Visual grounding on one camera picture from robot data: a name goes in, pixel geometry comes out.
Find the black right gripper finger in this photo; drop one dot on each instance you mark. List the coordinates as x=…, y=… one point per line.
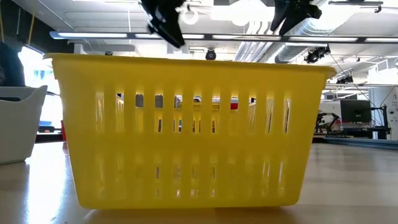
x=280, y=12
x=303, y=12

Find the black round overhead camera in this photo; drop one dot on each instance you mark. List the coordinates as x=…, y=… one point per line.
x=211, y=55

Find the black ceiling spotlight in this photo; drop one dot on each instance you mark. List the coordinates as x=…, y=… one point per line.
x=345, y=80
x=314, y=56

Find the black metal stand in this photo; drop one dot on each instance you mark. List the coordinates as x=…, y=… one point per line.
x=385, y=124

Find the overhead light bar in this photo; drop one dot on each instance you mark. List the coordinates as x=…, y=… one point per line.
x=93, y=35

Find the yellow slotted plastic basket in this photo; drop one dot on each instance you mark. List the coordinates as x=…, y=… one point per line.
x=199, y=161

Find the black ceiling rail fixture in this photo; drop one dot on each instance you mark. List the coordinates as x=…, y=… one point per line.
x=354, y=2

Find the background black robot arm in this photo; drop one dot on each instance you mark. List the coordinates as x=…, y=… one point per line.
x=326, y=123

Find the silver ventilation duct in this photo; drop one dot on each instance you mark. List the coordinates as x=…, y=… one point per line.
x=289, y=54

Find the small black mounted camera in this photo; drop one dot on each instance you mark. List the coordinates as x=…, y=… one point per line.
x=109, y=53

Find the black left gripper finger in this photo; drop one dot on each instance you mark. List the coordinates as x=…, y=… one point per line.
x=174, y=25
x=161, y=31

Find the white plastic storage bin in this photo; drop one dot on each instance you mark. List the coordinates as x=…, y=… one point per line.
x=18, y=130
x=139, y=101

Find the red slotted plastic basket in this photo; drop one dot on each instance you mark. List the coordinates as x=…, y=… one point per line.
x=63, y=130
x=234, y=106

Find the person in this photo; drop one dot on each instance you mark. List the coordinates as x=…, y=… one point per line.
x=11, y=68

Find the black computer monitor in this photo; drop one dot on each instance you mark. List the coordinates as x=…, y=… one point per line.
x=356, y=111

